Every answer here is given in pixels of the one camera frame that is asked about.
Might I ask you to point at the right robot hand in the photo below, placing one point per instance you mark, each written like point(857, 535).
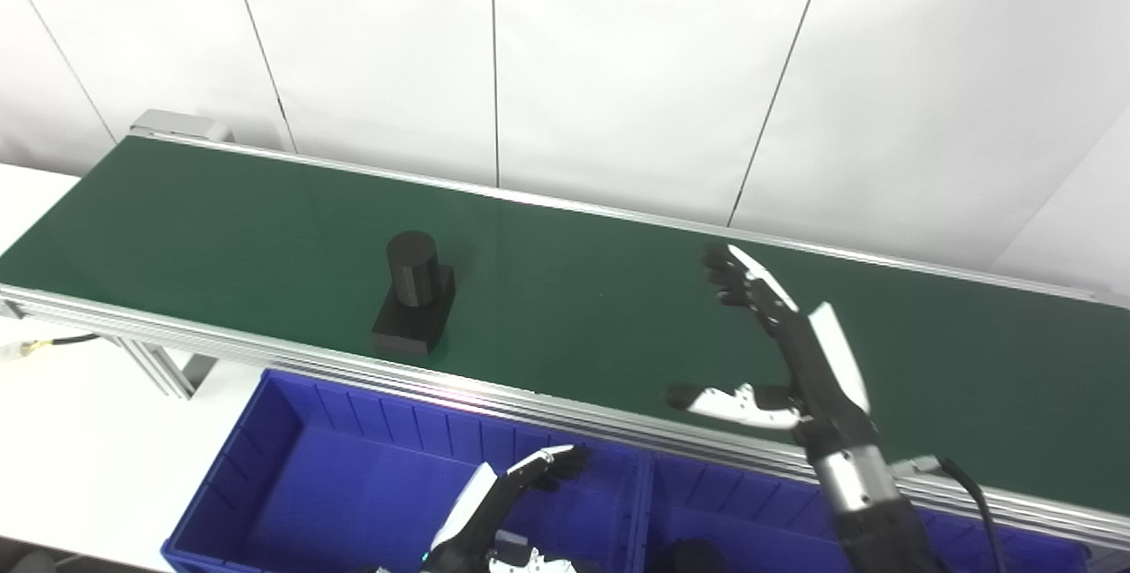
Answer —
point(821, 379)

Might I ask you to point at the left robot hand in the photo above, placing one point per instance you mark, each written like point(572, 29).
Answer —
point(477, 524)

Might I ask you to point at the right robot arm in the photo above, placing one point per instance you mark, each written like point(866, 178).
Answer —
point(870, 502)

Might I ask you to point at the blue plastic bin with plates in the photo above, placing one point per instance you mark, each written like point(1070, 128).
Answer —
point(353, 485)

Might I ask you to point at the blue plastic bin black parts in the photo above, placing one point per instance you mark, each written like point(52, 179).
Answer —
point(759, 520)

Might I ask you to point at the aluminium conveyor support leg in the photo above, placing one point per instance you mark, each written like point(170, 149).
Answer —
point(163, 365)

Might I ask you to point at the grey conveyor motor housing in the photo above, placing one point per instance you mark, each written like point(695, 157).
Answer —
point(181, 124)

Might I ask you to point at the green conveyor belt aluminium frame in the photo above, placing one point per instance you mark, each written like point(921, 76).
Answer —
point(574, 308)

